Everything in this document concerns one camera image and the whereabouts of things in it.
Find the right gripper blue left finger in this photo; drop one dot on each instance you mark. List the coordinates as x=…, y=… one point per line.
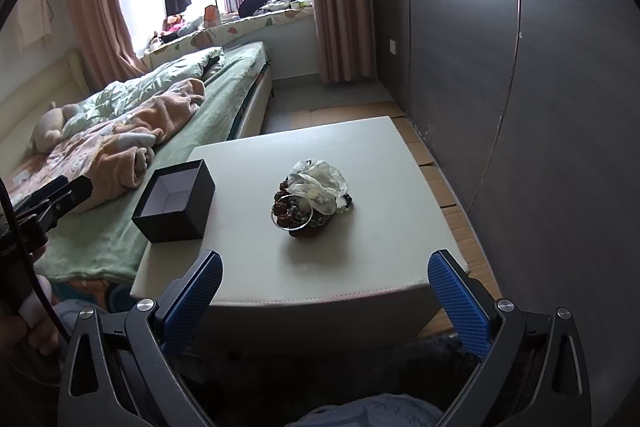
x=117, y=370

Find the dark grey wardrobe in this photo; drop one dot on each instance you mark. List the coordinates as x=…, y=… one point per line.
x=531, y=109

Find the bed with green sheet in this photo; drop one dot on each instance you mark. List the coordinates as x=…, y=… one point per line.
x=103, y=243

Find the floral window seat cushion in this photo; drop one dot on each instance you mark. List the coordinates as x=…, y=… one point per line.
x=230, y=31

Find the beige plush toy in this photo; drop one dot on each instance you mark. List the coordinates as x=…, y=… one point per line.
x=47, y=132

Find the pink fleece blanket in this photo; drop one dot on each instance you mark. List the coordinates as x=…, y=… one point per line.
x=115, y=155

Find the light green floral quilt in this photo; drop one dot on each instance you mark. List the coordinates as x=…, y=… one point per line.
x=119, y=97

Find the black jewelry box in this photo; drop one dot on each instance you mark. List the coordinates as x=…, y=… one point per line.
x=174, y=206

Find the flattened cardboard sheets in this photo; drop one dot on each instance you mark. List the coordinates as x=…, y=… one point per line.
x=452, y=210

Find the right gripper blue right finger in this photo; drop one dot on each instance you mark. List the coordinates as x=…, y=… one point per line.
x=532, y=369

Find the thin silver bangle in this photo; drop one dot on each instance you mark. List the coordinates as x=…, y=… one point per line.
x=291, y=213

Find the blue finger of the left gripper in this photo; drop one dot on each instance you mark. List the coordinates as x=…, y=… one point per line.
x=48, y=205

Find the pink left curtain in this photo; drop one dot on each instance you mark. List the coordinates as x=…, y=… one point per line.
x=104, y=42

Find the white low table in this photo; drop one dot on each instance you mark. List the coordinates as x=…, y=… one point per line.
x=357, y=278

